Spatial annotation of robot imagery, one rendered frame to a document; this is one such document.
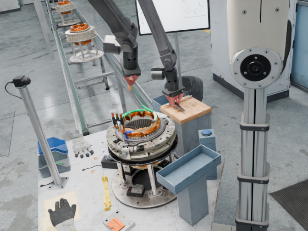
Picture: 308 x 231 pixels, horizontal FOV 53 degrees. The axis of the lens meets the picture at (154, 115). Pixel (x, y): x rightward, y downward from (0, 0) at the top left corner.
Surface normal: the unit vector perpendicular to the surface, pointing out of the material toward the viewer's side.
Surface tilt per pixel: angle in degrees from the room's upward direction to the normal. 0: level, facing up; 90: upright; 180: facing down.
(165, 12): 83
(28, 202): 0
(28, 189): 0
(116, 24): 117
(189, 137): 90
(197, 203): 90
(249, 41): 109
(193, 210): 90
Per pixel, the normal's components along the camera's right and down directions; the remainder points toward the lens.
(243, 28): -0.25, 0.76
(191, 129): 0.49, 0.37
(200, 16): -0.15, 0.40
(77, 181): -0.14, -0.86
